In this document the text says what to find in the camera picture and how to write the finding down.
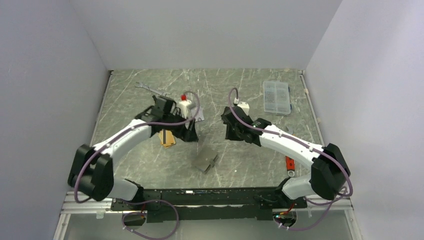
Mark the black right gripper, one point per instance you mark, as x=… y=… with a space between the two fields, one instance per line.
x=229 y=135

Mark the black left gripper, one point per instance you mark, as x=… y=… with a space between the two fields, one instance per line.
x=188 y=134

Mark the grey card holder blue lining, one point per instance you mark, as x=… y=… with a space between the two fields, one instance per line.
x=205 y=160

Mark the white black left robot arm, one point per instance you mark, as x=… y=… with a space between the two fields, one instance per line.
x=93 y=169

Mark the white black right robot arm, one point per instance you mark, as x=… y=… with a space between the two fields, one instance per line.
x=329 y=173

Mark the gold card stack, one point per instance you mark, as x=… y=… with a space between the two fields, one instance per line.
x=167 y=139

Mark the silver open-end wrench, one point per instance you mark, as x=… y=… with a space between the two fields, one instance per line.
x=153 y=90

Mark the clear plastic screw box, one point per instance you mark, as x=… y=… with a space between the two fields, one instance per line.
x=276 y=97

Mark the grey wrench pair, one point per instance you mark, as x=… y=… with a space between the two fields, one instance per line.
x=289 y=130

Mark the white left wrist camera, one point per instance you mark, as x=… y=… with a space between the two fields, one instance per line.
x=185 y=105

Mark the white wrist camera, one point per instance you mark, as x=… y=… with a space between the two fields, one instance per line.
x=185 y=105
x=244 y=106

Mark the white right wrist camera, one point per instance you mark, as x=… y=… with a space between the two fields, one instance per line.
x=244 y=106

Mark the red handled tool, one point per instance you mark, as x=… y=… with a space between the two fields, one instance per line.
x=290 y=167

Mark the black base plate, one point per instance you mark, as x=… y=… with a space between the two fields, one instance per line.
x=160 y=205

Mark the aluminium frame rail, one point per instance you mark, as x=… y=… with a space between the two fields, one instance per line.
x=319 y=221

